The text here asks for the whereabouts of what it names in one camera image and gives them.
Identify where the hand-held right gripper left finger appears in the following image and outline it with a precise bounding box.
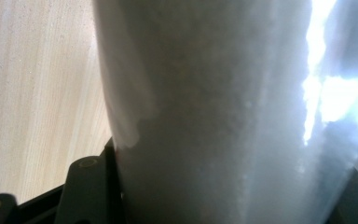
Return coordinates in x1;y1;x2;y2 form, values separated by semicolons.
103;137;127;224

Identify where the white and red sugar bag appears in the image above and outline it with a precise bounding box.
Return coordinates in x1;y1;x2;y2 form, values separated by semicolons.
92;0;358;224

